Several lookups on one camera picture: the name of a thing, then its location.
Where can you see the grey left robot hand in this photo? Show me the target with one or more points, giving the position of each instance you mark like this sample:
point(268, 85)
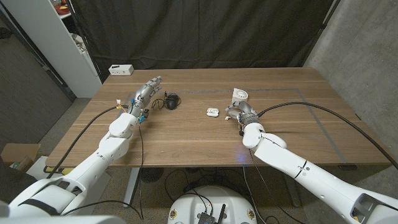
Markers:
point(141, 96)

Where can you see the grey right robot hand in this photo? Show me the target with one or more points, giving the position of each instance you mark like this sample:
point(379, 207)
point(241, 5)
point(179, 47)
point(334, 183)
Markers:
point(245, 112)

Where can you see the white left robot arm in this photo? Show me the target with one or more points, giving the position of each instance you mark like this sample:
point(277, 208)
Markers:
point(93, 161)

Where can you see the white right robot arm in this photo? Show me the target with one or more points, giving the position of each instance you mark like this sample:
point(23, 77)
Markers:
point(298, 168)

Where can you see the black computer mouse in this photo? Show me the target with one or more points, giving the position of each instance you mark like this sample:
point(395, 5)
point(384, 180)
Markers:
point(171, 102)

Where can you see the white AirPods case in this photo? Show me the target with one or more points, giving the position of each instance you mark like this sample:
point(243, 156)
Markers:
point(212, 112)

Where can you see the white kitchen timer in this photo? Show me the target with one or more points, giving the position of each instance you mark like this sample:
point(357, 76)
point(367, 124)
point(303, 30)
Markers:
point(240, 95)

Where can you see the black floor fan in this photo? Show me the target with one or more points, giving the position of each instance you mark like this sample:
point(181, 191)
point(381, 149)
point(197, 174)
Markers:
point(151, 175)

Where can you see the black backdrop stand pole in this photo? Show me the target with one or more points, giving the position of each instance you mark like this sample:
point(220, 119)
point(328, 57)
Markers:
point(82, 34)
point(320, 34)

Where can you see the black backdrop curtain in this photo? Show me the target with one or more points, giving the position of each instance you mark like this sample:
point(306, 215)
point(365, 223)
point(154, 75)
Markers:
point(202, 31)

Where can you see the grey table leg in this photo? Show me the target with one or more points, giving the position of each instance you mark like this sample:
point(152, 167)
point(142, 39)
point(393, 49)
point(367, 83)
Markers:
point(292, 189)

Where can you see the white table leg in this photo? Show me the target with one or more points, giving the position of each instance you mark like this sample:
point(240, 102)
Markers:
point(130, 186)

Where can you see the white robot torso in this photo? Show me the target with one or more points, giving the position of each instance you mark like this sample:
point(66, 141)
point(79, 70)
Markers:
point(214, 199)

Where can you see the white cabinet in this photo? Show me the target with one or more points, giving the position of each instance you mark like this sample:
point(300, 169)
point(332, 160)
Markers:
point(59, 46)

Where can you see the black torso antenna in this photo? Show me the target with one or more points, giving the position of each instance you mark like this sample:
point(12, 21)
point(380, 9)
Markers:
point(222, 213)

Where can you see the red bowl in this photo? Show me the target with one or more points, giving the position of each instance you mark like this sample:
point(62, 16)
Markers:
point(62, 10)

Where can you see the brown cardboard box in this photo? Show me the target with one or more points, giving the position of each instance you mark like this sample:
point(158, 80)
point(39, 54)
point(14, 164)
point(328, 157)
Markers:
point(17, 152)

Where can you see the white robot head housing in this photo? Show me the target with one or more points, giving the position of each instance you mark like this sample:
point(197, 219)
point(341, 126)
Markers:
point(62, 220)

